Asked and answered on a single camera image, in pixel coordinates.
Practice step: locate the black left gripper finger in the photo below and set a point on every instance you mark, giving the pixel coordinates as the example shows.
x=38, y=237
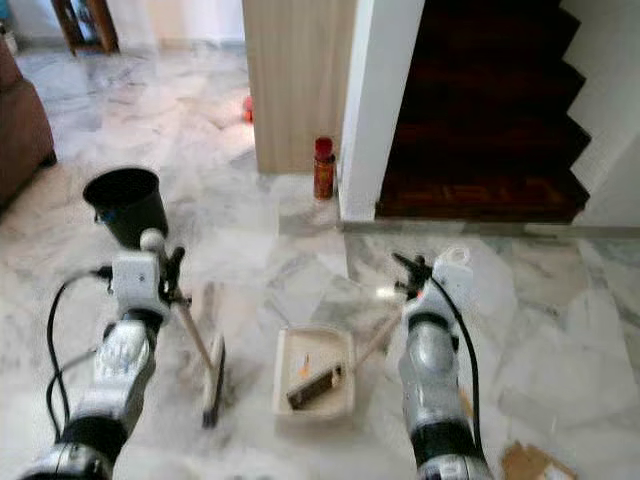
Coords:
x=175, y=260

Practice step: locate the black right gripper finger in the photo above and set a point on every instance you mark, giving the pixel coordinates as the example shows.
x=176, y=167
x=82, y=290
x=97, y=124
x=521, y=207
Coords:
x=406, y=262

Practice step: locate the cream broom with black bristles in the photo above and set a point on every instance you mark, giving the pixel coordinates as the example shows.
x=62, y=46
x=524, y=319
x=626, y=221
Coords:
x=213, y=385

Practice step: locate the cream plastic dustpan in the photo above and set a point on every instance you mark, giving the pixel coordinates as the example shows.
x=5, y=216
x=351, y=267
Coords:
x=297, y=345

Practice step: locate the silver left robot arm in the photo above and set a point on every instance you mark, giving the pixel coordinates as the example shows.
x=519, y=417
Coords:
x=120, y=360

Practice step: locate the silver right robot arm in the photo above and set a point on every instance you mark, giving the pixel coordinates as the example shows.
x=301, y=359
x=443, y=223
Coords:
x=430, y=375

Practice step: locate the black plastic bucket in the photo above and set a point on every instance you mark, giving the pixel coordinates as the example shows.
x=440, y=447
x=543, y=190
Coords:
x=135, y=215

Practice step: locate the red capped spray can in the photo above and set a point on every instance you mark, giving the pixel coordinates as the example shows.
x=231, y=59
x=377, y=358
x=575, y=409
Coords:
x=324, y=170

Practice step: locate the brown debris strip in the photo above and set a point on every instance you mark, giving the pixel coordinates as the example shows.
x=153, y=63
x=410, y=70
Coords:
x=317, y=387

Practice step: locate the red offering plate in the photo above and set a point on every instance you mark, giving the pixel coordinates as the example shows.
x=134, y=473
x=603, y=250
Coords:
x=248, y=108

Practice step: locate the dark wooden staircase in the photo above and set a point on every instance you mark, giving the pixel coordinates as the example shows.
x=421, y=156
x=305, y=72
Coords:
x=490, y=110

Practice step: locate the brown fabric sofa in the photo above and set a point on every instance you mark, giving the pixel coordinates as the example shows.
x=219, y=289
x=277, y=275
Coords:
x=25, y=120

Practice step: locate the light wood panel cabinet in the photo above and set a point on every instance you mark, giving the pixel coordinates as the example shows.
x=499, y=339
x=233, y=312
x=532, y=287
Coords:
x=300, y=85

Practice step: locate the brown cardboard piece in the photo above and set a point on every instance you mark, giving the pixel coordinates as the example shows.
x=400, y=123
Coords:
x=535, y=463

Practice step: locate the dark wooden display shelf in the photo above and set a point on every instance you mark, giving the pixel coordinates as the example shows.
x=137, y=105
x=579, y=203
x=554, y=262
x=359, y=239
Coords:
x=100, y=22

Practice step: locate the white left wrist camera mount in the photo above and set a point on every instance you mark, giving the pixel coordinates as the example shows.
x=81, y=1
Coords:
x=137, y=283

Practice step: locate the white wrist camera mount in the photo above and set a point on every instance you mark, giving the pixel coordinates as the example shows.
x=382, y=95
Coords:
x=450, y=290
x=137, y=283

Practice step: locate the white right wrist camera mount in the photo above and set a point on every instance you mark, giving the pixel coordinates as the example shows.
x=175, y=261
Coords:
x=450, y=290

